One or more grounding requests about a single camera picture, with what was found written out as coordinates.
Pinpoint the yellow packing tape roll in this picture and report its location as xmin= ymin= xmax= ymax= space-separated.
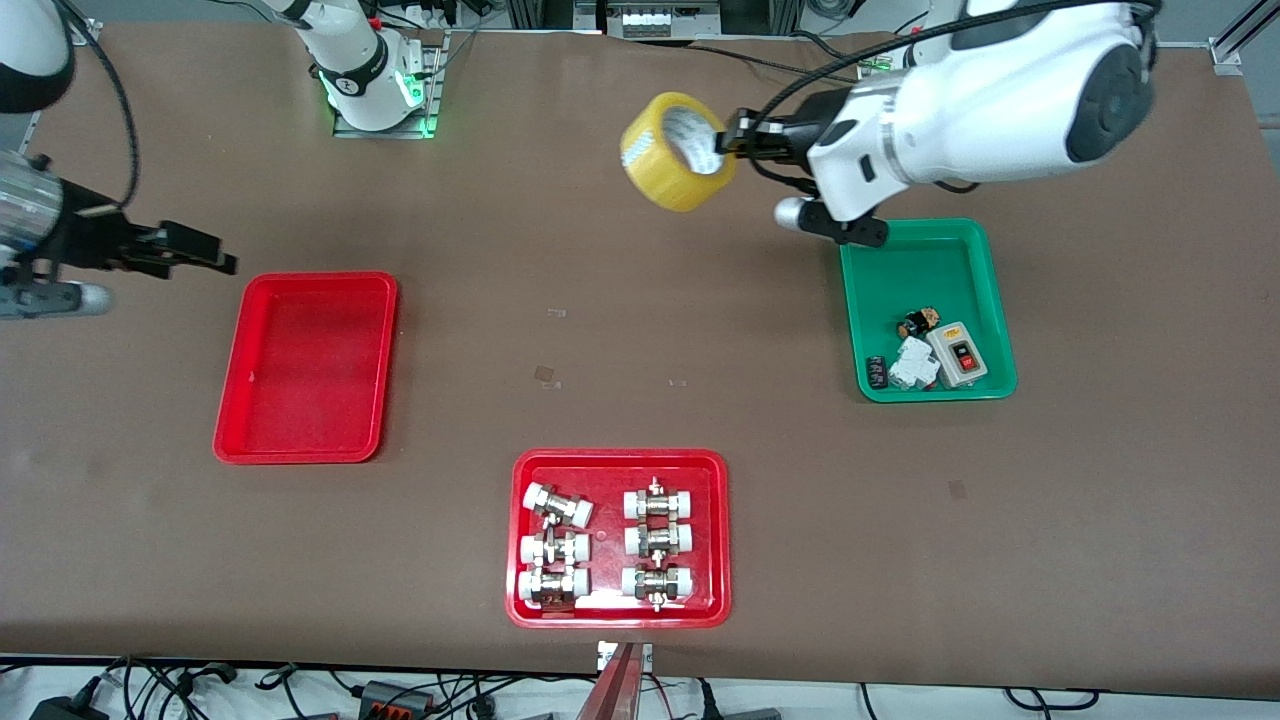
xmin=619 ymin=92 xmax=738 ymax=214

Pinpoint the grey on-off switch box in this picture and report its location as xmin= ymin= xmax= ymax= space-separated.
xmin=925 ymin=321 xmax=989 ymax=389

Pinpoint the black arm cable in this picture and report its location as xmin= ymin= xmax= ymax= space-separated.
xmin=750 ymin=0 xmax=1166 ymax=136
xmin=55 ymin=0 xmax=141 ymax=211

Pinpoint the silver table edge bracket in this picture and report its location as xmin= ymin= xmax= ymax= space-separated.
xmin=597 ymin=640 xmax=654 ymax=673

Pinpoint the black floor cable bundle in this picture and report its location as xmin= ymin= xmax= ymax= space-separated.
xmin=95 ymin=655 xmax=601 ymax=720

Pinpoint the red metal bar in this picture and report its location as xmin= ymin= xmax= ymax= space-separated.
xmin=575 ymin=642 xmax=646 ymax=720

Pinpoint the brass valve with white caps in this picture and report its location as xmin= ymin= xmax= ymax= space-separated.
xmin=623 ymin=477 xmax=696 ymax=521
xmin=621 ymin=562 xmax=696 ymax=612
xmin=517 ymin=566 xmax=591 ymax=609
xmin=522 ymin=482 xmax=595 ymax=529
xmin=519 ymin=530 xmax=591 ymax=567
xmin=624 ymin=520 xmax=695 ymax=559

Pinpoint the white circuit breaker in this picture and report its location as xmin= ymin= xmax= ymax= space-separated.
xmin=888 ymin=336 xmax=943 ymax=392

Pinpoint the empty red plastic tray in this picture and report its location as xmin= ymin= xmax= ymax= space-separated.
xmin=212 ymin=272 xmax=399 ymax=466

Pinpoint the white power strip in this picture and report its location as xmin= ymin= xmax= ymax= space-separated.
xmin=600 ymin=0 xmax=723 ymax=41

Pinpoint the aluminium frame profile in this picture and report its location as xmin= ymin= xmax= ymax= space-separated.
xmin=1208 ymin=0 xmax=1280 ymax=73

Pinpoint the grey connector box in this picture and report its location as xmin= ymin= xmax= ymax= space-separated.
xmin=358 ymin=680 xmax=437 ymax=717

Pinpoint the black cable across table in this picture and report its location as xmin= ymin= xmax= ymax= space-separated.
xmin=690 ymin=33 xmax=863 ymax=83

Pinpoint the black power adapter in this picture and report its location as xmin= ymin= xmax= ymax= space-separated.
xmin=28 ymin=695 xmax=111 ymax=720

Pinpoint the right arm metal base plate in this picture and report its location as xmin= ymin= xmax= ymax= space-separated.
xmin=333 ymin=30 xmax=448 ymax=139

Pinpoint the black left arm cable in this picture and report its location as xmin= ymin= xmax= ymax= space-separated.
xmin=750 ymin=0 xmax=1166 ymax=136

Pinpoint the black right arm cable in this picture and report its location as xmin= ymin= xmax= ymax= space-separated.
xmin=55 ymin=0 xmax=141 ymax=211

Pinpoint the red tray holding valves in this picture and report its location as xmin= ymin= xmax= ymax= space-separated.
xmin=505 ymin=448 xmax=732 ymax=630

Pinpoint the green plastic tray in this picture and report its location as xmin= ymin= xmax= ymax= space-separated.
xmin=838 ymin=218 xmax=1019 ymax=404

